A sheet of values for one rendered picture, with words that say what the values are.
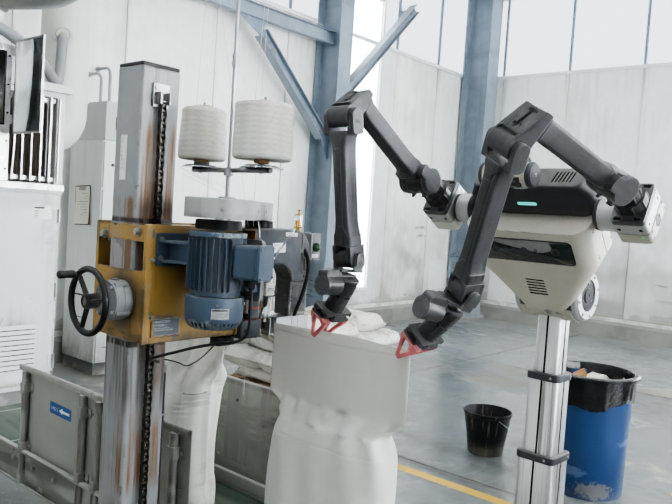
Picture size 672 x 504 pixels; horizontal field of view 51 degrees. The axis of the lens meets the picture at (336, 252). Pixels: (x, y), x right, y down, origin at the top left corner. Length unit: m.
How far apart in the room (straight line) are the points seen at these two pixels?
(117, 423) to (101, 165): 3.96
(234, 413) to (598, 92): 8.30
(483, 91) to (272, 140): 9.04
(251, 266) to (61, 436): 1.29
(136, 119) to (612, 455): 3.00
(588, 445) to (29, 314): 3.36
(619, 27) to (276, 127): 8.85
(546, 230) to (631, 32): 8.46
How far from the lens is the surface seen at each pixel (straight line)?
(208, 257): 1.78
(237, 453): 2.84
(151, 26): 6.90
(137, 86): 1.95
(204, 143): 2.08
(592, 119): 10.31
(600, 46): 10.51
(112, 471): 2.08
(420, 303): 1.70
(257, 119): 1.88
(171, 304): 1.94
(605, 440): 4.00
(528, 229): 2.07
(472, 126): 10.81
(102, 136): 5.85
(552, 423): 2.32
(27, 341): 4.83
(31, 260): 4.77
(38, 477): 2.98
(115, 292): 1.89
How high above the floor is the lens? 1.39
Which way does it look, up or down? 3 degrees down
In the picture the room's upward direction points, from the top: 4 degrees clockwise
